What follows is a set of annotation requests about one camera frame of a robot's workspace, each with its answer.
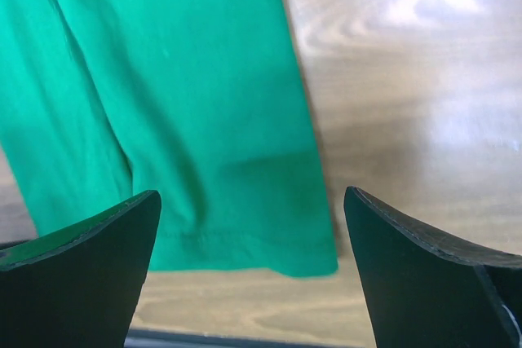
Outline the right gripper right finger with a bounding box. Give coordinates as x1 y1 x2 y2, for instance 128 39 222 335
343 187 521 347

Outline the green t-shirt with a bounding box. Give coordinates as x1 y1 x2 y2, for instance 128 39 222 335
1 0 338 277

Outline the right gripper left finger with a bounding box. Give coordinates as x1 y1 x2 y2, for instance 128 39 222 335
1 191 161 347

